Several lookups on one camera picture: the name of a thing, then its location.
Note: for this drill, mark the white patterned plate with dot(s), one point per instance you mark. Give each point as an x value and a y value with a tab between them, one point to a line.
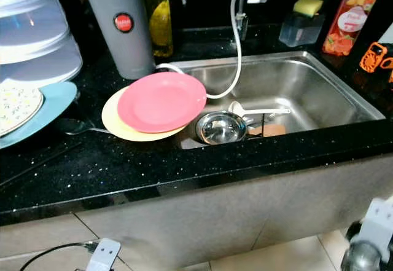
18	108

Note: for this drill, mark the blue plate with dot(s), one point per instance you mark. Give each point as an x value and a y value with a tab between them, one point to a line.
58	108

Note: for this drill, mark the pale yellow plate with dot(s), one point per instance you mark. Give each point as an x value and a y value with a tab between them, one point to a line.
113	123

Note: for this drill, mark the pink plate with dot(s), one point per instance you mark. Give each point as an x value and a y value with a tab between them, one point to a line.
163	102

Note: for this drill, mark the steel spoon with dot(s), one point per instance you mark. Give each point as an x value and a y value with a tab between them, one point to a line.
72	125

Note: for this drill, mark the translucent white food cover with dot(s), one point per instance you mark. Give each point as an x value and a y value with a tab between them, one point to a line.
37	31

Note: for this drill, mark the grey water filter canister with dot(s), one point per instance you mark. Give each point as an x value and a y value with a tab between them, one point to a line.
123	43

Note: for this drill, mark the yellow oil bottle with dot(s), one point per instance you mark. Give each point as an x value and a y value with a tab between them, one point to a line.
159	22

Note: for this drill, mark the white plastic spoon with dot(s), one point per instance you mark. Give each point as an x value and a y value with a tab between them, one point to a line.
239	109

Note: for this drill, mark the brown flat utensil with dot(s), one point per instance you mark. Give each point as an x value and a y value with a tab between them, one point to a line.
270	129

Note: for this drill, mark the stainless steel sink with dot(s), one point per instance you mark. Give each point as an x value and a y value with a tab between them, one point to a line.
301	90

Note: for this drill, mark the clear soap dispenser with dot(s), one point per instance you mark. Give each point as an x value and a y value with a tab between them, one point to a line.
301	30

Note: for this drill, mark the yellow sponge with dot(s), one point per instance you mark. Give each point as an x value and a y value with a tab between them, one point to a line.
308	5

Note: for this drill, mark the peach dish soap bottle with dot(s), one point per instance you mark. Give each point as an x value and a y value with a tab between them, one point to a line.
350	22

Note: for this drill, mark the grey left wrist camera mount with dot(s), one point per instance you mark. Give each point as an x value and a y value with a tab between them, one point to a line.
105	254

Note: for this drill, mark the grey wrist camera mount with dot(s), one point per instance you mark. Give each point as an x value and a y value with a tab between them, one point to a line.
105	254
377	228

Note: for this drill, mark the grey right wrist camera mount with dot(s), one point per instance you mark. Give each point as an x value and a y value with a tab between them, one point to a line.
377	228

